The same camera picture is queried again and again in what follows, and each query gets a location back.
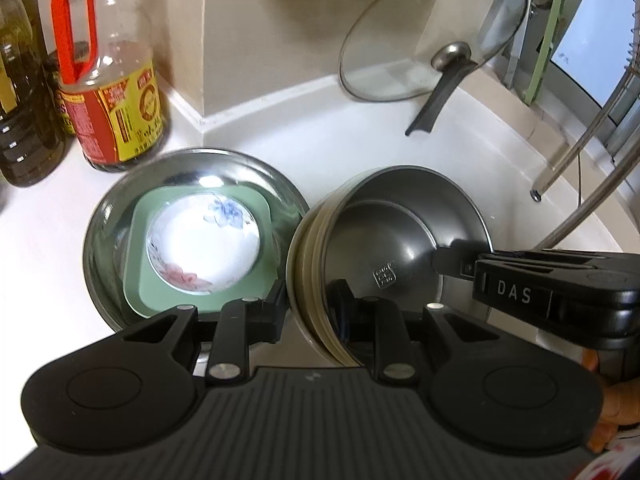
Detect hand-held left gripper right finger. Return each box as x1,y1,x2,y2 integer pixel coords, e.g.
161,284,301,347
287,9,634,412
327,280,506,386

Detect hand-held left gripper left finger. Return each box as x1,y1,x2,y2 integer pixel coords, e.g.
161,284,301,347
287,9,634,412
122,280,293,387

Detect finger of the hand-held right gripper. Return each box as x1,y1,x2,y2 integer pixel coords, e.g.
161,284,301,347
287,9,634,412
432,239,640,277

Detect beige plastic bowl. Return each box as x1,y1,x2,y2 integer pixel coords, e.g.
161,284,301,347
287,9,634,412
285,167,496,369

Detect small flower-print saucer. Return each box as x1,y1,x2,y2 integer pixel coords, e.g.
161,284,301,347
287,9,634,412
144,193,262,294

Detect green square plate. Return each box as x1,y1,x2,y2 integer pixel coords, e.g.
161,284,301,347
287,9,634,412
122,184,281,319

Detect stainless steel basin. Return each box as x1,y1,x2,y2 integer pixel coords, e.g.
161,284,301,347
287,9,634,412
82,147,307,334

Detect person's right hand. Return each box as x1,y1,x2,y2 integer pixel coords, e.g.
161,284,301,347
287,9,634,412
582,350,640,453

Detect steel dish rack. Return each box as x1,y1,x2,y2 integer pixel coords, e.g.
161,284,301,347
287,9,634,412
529,0,640,204

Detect glass pot lid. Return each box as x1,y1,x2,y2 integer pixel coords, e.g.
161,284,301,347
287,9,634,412
338,0,530,136

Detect green cutting board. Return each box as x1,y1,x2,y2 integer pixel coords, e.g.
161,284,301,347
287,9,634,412
522,0,569,106

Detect sauce bottle yellow label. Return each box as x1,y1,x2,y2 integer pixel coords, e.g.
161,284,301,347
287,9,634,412
49,0,169,174

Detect window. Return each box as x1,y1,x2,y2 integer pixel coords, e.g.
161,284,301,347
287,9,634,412
550,0,640,111

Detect dark oil bottle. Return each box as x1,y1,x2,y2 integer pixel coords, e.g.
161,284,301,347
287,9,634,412
0,0,69,189

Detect thin grey cable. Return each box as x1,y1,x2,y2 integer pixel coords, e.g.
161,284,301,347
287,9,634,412
573,152,585,207

